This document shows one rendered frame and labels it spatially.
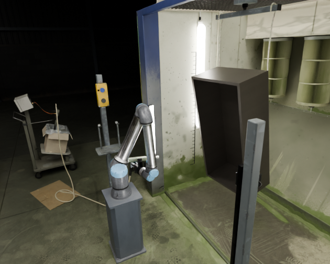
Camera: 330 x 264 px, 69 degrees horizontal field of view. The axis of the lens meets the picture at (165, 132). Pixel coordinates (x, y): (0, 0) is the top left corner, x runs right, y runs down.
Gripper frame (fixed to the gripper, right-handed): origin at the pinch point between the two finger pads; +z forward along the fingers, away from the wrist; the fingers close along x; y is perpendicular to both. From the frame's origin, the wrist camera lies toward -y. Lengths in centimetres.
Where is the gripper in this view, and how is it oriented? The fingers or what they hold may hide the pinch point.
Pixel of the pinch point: (132, 161)
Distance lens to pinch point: 269.7
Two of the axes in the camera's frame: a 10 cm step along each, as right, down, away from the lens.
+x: 7.4, -0.1, 6.7
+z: -6.4, -3.1, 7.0
